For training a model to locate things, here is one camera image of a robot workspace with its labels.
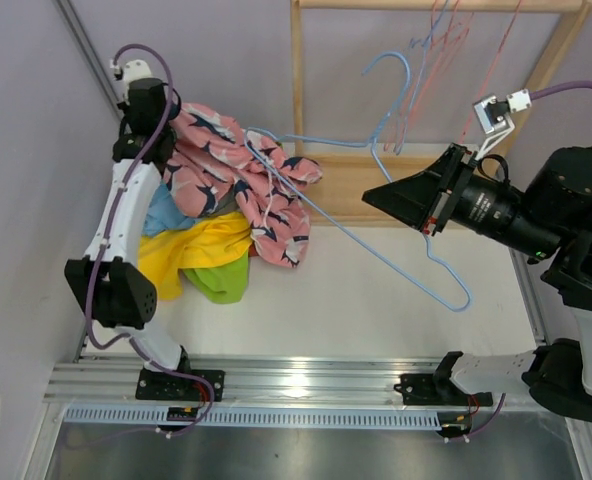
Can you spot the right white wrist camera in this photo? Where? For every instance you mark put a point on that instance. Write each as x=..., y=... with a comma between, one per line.
x=494, y=117

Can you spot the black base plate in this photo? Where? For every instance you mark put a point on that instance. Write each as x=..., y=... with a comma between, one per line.
x=421, y=389
x=158, y=386

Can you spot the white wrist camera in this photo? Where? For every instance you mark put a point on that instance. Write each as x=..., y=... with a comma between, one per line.
x=128, y=73
x=494, y=117

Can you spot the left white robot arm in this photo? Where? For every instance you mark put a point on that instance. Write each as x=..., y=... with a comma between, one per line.
x=117, y=300

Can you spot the light blue shorts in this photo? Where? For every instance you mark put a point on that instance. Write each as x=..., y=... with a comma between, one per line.
x=163, y=214

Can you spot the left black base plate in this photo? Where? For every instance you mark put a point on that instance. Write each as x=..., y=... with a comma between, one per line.
x=158, y=386

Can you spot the aluminium mounting rail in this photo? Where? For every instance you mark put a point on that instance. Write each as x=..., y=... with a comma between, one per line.
x=334, y=334

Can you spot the pink wire hanger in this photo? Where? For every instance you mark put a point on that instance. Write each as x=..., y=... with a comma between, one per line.
x=492, y=66
x=451, y=34

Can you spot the lime green shorts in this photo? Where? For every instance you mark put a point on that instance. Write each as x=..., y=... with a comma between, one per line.
x=225, y=284

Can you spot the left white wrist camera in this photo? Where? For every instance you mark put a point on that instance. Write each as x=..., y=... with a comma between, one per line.
x=128, y=73

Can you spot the grey shorts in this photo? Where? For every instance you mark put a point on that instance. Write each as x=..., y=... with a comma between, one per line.
x=226, y=202

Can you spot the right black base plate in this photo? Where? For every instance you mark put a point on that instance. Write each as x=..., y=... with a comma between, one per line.
x=421, y=389

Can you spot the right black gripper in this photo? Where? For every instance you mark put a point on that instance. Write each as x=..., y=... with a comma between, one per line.
x=414, y=200

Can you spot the white slotted cable duct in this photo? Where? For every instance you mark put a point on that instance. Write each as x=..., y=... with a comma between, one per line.
x=388, y=419

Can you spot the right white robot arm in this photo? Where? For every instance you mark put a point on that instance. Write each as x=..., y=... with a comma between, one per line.
x=550, y=225

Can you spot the yellow shorts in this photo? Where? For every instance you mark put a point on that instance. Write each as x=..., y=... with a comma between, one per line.
x=211, y=243

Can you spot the pink shark-print shorts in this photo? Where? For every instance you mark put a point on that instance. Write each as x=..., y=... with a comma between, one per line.
x=214, y=157

